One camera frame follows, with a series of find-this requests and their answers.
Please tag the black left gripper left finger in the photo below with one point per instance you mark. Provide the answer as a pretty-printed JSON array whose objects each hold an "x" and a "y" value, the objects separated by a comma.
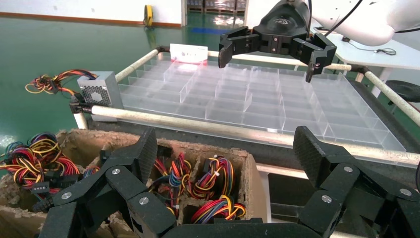
[{"x": 124, "y": 187}]

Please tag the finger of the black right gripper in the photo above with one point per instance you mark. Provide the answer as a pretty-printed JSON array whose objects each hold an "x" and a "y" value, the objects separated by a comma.
[
  {"x": 236, "y": 42},
  {"x": 318, "y": 51}
]

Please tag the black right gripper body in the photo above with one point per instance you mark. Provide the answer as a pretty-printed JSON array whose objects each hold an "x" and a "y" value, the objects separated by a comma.
[{"x": 282, "y": 23}]

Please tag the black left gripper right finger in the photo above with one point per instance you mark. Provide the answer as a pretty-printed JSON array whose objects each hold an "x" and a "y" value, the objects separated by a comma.
[{"x": 331, "y": 184}]

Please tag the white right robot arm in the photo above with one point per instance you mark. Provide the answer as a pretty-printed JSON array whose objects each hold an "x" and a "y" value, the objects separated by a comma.
[{"x": 361, "y": 19}]

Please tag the background stacked goods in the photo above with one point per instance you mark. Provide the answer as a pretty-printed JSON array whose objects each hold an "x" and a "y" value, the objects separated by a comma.
[{"x": 216, "y": 4}]

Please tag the white label card red print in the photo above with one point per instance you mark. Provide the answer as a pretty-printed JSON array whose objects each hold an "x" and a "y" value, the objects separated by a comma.
[{"x": 188, "y": 52}]

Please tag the white desk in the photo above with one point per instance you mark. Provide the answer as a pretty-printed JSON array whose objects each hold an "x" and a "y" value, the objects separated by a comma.
[{"x": 377, "y": 56}]

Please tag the clear acrylic divider tray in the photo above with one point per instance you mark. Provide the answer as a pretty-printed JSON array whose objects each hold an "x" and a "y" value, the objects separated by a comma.
[{"x": 262, "y": 98}]

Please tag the brown cardboard divider box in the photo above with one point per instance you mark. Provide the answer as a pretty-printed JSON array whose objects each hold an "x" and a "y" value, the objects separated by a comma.
[{"x": 256, "y": 190}]

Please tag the yellow floor stand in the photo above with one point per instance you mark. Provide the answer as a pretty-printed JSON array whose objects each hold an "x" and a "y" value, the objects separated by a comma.
[{"x": 148, "y": 14}]

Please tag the black round stool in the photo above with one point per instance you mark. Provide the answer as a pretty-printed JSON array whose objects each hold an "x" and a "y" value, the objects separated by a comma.
[{"x": 403, "y": 90}]

